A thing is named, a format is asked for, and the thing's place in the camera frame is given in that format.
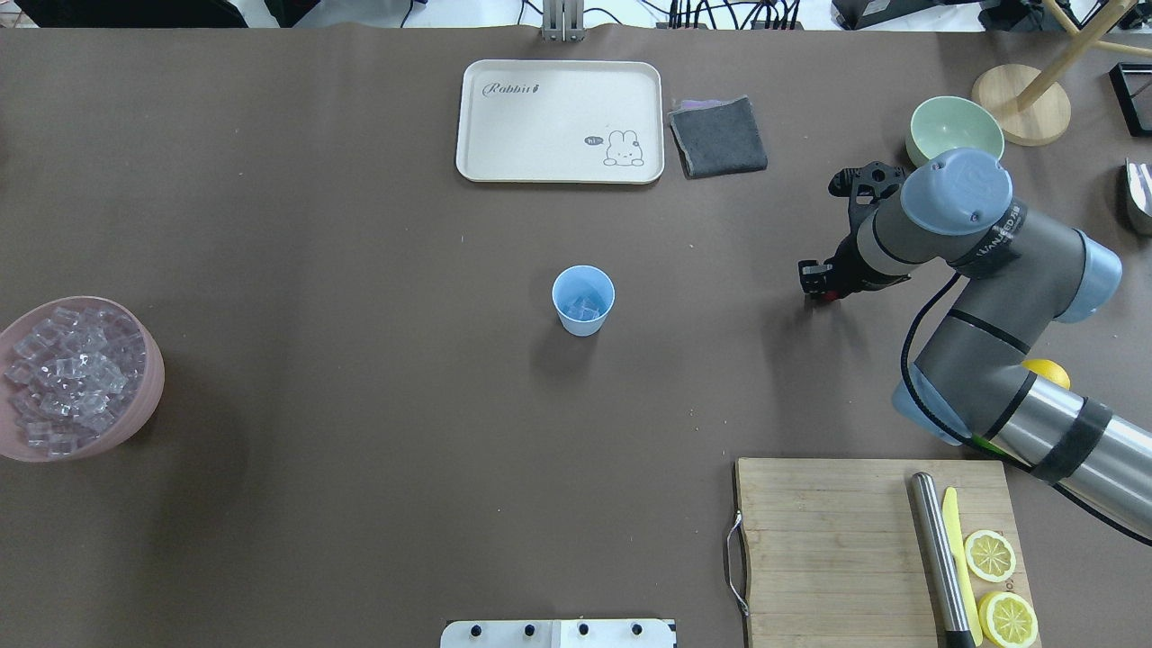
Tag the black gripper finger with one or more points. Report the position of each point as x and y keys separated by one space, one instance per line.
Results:
x=812 y=271
x=814 y=286

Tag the yellow lemon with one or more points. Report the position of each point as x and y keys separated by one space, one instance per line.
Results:
x=1049 y=369

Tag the steel handled knife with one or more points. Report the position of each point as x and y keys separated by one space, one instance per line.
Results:
x=943 y=577

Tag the grey folded cloth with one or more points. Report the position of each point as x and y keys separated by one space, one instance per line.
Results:
x=718 y=137

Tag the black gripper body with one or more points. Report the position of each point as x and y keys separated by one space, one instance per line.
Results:
x=844 y=262

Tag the stainless steel ice scoop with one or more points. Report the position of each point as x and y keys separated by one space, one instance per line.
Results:
x=1136 y=194

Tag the green lime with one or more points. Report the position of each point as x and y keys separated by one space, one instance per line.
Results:
x=986 y=445

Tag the cream rabbit tray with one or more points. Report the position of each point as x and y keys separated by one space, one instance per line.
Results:
x=561 y=122

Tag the mint green bowl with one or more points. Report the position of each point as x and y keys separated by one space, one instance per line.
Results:
x=941 y=124

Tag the light blue plastic cup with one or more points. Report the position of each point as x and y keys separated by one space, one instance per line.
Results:
x=575 y=281

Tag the pink bowl of ice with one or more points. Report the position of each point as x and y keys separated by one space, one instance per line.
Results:
x=80 y=376

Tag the bamboo cutting board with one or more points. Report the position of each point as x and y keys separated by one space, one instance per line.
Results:
x=830 y=549

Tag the yellow plastic knife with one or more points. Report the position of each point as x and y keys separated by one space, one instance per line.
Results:
x=950 y=513

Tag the black framed tray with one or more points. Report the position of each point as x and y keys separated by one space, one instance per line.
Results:
x=1131 y=83

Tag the wooden glass rack stand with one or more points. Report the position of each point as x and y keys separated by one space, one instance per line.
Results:
x=1028 y=104

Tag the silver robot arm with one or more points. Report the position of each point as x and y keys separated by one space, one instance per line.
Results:
x=1021 y=270

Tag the lemon slice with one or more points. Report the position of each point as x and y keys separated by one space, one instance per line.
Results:
x=1008 y=620
x=990 y=556

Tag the aluminium frame post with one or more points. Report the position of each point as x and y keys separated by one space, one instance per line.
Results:
x=563 y=20

